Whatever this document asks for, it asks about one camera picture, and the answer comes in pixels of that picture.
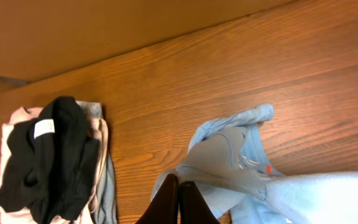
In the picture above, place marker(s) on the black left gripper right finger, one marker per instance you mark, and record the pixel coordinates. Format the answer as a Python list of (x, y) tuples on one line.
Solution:
[(193, 208)]

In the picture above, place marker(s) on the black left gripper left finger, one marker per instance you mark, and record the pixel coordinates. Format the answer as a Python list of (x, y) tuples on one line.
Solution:
[(163, 209)]

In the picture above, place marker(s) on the light blue t-shirt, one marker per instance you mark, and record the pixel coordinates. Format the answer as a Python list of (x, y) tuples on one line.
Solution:
[(227, 162)]

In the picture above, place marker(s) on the grey-blue folded garment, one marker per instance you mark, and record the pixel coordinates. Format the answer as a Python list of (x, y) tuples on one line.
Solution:
[(101, 207)]

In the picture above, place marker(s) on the beige folded garment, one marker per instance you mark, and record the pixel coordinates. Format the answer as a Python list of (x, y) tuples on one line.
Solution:
[(6, 133)]

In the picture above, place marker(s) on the black folded garment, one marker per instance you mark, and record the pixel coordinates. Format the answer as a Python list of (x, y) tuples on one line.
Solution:
[(52, 163)]

